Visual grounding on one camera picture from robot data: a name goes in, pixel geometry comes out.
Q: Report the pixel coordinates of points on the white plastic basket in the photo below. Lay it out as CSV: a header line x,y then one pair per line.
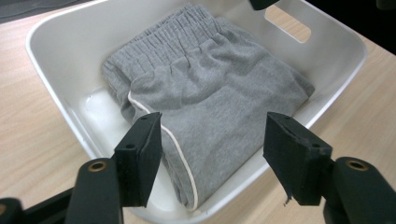
x,y
71,56

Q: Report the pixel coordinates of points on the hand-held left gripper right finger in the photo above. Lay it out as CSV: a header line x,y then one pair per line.
x,y
295,161

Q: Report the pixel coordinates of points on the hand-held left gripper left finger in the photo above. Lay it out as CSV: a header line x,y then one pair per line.
x,y
138,161

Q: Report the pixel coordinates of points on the grey pants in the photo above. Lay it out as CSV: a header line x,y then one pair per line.
x,y
214,102

